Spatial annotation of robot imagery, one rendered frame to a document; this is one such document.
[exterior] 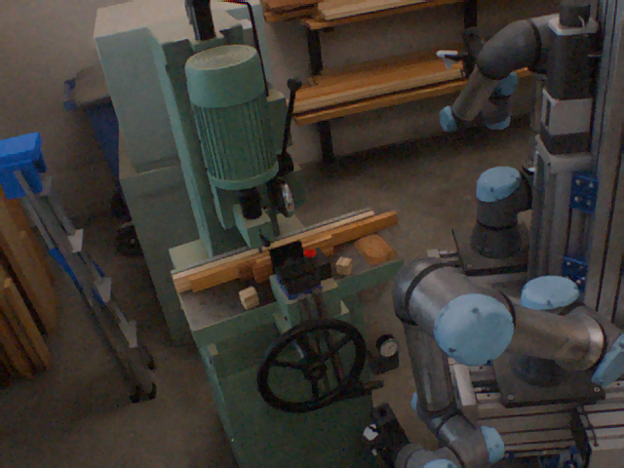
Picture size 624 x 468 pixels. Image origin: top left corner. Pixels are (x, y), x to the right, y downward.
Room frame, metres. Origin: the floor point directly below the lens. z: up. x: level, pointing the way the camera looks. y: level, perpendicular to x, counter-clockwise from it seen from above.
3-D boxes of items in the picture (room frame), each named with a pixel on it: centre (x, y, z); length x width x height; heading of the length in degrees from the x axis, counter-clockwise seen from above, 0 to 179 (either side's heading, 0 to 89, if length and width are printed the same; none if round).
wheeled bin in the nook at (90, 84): (3.34, 0.78, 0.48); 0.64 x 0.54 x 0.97; 101
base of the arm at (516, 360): (1.06, -0.50, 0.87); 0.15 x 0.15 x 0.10
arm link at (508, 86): (1.83, -0.65, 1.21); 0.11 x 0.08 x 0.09; 8
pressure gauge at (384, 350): (1.37, -0.19, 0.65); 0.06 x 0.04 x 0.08; 106
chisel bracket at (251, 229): (1.52, 0.13, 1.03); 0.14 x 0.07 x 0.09; 16
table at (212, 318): (1.42, 0.04, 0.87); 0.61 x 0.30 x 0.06; 106
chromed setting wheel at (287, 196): (1.66, 0.04, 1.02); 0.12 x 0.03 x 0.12; 16
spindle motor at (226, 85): (1.50, 0.12, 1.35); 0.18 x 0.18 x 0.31
